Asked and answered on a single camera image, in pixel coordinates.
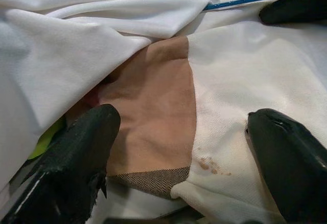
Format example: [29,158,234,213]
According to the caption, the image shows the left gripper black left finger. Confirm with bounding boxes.
[0,103,121,224]

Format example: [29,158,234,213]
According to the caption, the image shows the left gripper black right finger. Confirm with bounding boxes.
[246,108,327,224]

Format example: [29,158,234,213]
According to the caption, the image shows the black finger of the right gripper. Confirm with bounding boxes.
[259,0,327,26]

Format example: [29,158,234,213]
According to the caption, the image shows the white garment with brown patch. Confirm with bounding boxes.
[61,0,327,224]

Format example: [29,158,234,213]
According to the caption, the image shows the white printed T-shirt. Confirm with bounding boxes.
[0,0,222,191]

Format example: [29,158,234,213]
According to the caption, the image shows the neon green tag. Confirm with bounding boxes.
[25,116,67,161]

